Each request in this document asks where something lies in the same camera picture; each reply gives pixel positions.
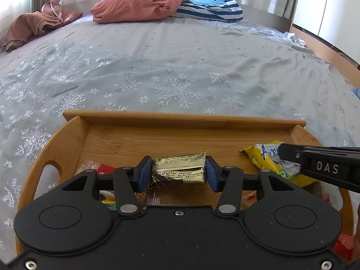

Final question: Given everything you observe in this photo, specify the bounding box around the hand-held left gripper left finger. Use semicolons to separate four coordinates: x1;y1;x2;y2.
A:
60;155;154;217

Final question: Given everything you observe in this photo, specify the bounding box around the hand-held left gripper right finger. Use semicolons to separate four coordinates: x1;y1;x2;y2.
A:
205;155;296;217

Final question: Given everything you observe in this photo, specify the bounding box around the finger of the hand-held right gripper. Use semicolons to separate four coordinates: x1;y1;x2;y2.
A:
277;143;360;172

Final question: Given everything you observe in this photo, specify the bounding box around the yellow snack packet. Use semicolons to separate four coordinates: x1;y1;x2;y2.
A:
240;140;317;188

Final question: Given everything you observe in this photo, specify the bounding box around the gold foil snack packet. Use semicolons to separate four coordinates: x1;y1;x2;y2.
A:
152;151;209;187

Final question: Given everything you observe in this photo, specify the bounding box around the red wafer packet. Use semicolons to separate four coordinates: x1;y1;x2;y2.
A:
76;160;117;176

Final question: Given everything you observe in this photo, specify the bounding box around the wooden tray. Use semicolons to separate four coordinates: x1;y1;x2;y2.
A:
15;110;355;255

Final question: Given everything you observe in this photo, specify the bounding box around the red peanut packet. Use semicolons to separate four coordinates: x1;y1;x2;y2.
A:
333;235;355;262

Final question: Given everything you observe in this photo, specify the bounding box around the crumpled white plastic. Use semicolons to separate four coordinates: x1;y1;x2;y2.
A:
281;31;307;48

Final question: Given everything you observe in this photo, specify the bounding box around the thin black stick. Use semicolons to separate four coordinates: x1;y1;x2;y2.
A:
51;86;79;97

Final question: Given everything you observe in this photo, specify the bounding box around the white wardrobe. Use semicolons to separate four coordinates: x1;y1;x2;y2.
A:
292;0;360;62

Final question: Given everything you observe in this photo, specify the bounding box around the blue striped pillow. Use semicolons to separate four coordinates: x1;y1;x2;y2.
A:
171;0;244;22

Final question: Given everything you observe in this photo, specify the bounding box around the pink pillow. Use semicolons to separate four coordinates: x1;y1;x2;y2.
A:
90;0;186;23

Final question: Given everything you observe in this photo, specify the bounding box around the dusty pink cloth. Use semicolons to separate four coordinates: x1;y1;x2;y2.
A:
0;0;83;52

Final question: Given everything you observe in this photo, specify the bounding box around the wooden bed frame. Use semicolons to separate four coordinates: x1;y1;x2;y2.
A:
290;24;360;71

